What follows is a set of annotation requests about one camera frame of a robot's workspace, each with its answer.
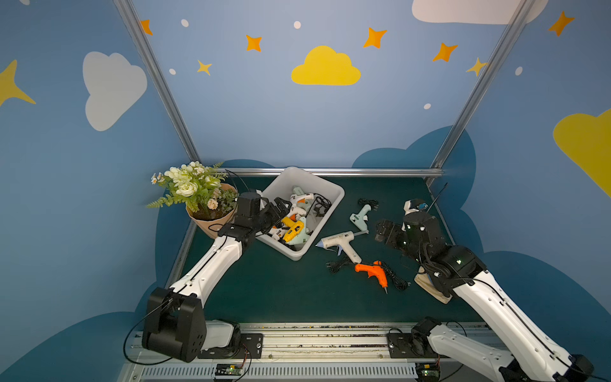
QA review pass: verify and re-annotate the white glue gun red switch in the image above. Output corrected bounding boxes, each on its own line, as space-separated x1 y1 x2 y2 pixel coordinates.
268 226 289 241

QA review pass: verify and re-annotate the yellow glue gun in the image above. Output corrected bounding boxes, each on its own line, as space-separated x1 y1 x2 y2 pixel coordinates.
282 217 306 244

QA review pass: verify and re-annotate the white glue gun orange trigger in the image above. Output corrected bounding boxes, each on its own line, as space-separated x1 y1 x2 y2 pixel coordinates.
290 193 314 209

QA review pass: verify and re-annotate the large mint green glue gun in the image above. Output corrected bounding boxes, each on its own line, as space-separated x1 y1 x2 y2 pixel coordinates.
293 186 306 196

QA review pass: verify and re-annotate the small mint glue gun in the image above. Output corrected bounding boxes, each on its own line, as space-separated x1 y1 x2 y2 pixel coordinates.
288 217 310 246

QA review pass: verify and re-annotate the large white Greeler glue gun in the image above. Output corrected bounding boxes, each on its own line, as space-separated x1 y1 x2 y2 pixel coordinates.
316 231 369 264

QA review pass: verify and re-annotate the small white orange-trigger glue gun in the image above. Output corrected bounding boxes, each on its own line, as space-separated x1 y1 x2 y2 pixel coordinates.
286 205 307 221

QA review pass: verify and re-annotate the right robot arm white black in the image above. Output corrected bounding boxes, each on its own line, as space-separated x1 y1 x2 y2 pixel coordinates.
375 209 594 381

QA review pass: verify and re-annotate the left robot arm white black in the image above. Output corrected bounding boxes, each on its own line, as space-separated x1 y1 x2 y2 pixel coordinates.
142 192 289 362

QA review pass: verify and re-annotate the white plastic storage box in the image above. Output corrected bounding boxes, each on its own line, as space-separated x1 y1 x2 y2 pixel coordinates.
257 167 345 261

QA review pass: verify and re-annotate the beige work glove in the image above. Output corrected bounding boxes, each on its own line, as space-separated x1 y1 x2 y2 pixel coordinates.
414 267 452 304

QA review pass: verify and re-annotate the artificial flower plant in pot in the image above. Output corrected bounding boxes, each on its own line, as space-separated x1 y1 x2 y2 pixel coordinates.
146 162 238 239

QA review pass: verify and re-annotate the black coiled power cord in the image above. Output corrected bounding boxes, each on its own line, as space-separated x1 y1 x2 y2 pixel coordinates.
325 256 354 274

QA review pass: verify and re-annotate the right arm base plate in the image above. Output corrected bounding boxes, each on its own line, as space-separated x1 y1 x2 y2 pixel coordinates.
387 330 446 359

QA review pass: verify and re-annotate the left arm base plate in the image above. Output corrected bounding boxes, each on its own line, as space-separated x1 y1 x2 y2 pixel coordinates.
197 333 264 359

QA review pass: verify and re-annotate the aluminium rail frame front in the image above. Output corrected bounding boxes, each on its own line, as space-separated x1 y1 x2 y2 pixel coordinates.
119 322 506 381

